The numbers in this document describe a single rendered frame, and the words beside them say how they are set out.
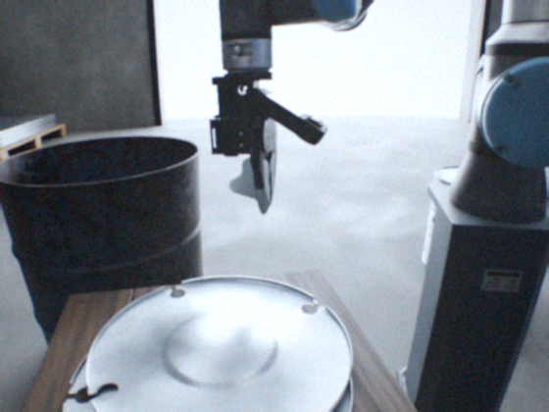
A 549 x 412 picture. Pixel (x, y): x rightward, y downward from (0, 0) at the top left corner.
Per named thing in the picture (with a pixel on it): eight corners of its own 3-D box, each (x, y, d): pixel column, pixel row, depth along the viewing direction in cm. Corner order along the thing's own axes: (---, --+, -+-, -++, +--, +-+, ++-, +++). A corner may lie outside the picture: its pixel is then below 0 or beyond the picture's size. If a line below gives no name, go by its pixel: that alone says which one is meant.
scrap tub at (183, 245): (79, 296, 112) (47, 139, 95) (216, 292, 116) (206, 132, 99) (15, 406, 73) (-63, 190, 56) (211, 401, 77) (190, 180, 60)
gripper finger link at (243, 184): (235, 212, 62) (231, 154, 59) (272, 214, 61) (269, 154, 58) (228, 218, 59) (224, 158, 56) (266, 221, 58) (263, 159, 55)
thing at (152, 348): (67, 321, 46) (66, 316, 46) (260, 261, 61) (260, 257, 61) (133, 537, 24) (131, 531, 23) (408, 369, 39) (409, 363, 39)
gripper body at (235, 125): (229, 150, 63) (225, 74, 59) (281, 150, 61) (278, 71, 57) (211, 159, 56) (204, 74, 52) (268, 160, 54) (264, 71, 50)
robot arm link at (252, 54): (278, 41, 56) (263, 36, 48) (280, 73, 57) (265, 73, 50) (231, 45, 58) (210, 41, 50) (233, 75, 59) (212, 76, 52)
